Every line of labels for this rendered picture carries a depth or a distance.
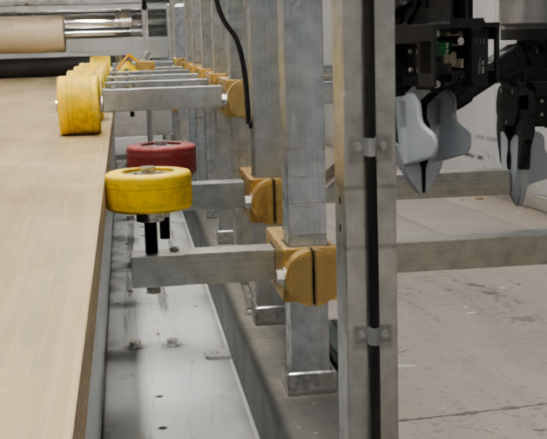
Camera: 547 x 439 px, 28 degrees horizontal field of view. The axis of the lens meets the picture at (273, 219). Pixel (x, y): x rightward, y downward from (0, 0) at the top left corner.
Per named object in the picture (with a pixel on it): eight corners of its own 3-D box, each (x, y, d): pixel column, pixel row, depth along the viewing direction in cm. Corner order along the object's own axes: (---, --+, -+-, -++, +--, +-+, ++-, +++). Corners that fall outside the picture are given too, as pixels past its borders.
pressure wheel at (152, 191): (148, 274, 109) (143, 159, 107) (212, 282, 104) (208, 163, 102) (92, 291, 102) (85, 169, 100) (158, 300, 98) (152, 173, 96)
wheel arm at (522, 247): (565, 264, 110) (566, 222, 110) (579, 271, 107) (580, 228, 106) (132, 289, 105) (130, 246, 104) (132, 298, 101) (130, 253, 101)
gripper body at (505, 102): (583, 131, 129) (584, 27, 127) (512, 133, 128) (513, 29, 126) (557, 125, 136) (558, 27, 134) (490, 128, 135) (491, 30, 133)
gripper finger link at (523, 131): (535, 170, 128) (536, 95, 126) (522, 171, 128) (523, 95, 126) (520, 165, 133) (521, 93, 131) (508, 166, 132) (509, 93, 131)
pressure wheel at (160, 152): (197, 230, 132) (192, 135, 130) (201, 242, 125) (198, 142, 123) (130, 233, 131) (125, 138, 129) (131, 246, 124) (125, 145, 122)
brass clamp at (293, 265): (321, 273, 111) (320, 224, 110) (348, 305, 97) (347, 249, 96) (260, 276, 110) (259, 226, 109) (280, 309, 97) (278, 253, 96)
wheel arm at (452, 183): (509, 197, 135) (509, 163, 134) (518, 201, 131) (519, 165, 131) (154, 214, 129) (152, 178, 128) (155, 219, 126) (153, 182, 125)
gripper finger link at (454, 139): (454, 199, 95) (454, 92, 94) (413, 191, 100) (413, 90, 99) (482, 195, 97) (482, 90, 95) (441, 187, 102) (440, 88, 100)
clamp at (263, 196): (280, 205, 134) (279, 165, 133) (297, 224, 121) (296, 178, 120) (234, 207, 134) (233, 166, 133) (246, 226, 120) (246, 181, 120)
